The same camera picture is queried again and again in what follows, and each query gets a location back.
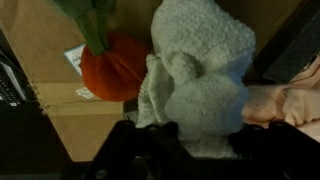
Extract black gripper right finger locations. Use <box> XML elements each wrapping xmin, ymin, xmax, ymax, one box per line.
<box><xmin>229</xmin><ymin>119</ymin><xmax>320</xmax><ymax>180</ymax></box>

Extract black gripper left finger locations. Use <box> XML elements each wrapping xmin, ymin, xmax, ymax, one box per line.
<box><xmin>84</xmin><ymin>119</ymin><xmax>183</xmax><ymax>180</ymax></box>

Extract pink cloth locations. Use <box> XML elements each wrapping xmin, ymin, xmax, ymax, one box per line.
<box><xmin>241</xmin><ymin>54</ymin><xmax>320</xmax><ymax>143</ymax></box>

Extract white towel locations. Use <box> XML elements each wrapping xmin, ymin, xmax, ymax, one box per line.
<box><xmin>136</xmin><ymin>0</ymin><xmax>257</xmax><ymax>158</ymax></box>

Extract large cardboard box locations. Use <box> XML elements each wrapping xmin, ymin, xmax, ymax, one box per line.
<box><xmin>0</xmin><ymin>0</ymin><xmax>304</xmax><ymax>163</ymax></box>

